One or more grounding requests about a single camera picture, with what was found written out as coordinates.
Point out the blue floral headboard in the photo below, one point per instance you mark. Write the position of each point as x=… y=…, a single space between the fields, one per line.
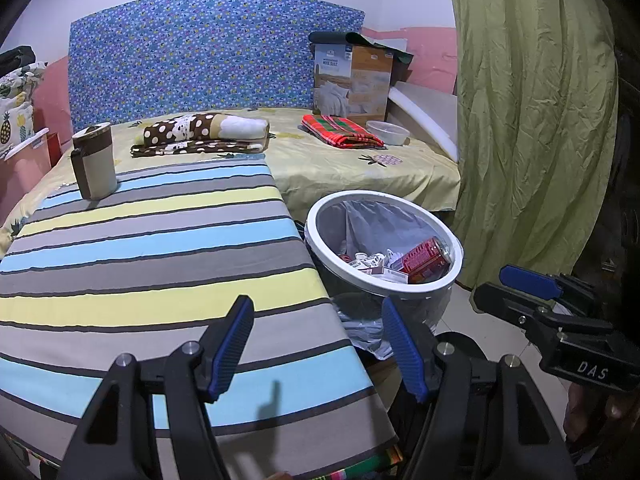
x=210 y=55

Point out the red can with white print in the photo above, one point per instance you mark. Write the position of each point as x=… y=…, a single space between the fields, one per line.
x=425 y=260

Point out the striped table cloth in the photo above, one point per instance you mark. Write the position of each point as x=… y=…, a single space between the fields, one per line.
x=150 y=270

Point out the brown polka dot blanket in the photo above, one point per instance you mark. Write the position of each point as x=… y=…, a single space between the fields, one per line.
x=200 y=132

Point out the patterned paper cup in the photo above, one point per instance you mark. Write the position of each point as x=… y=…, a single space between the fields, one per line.
x=370 y=261

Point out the white plastic bowl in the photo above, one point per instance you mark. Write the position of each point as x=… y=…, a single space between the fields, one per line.
x=387 y=132

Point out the green curtain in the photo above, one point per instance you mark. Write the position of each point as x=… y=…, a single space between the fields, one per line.
x=530 y=125

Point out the pink storage cabinet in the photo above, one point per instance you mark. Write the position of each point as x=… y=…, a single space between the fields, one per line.
x=20 y=180

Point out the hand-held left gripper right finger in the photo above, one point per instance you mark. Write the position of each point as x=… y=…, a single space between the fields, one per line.
x=405 y=350

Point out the black cloth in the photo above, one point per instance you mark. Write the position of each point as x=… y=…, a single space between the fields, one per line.
x=15 y=57

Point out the brown and cream tumbler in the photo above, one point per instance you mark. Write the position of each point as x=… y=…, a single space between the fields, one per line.
x=97 y=165

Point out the person's right hand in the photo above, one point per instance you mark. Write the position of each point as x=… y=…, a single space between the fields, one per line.
x=580 y=405

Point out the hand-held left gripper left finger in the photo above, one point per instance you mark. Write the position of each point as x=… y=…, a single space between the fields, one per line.
x=227 y=355

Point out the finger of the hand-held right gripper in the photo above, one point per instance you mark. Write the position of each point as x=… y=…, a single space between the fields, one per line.
x=530 y=280
x=505 y=305

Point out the dark red box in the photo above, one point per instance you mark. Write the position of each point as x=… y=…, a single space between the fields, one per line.
x=55 y=147

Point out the pineapple print bedding pile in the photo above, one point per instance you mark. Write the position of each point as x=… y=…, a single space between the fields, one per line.
x=15 y=105

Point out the white bed side board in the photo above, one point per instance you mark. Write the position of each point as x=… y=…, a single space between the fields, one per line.
x=425 y=115

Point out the white trash bin with bag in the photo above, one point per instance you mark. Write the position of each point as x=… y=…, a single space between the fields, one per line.
x=380 y=220

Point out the cardboard quilt box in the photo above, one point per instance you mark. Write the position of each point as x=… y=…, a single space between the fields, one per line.
x=350 y=85

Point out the purple milk carton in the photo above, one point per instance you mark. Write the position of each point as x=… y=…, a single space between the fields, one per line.
x=390 y=275

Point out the red plaid cloth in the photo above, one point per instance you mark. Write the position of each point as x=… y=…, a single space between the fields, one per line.
x=342 y=132

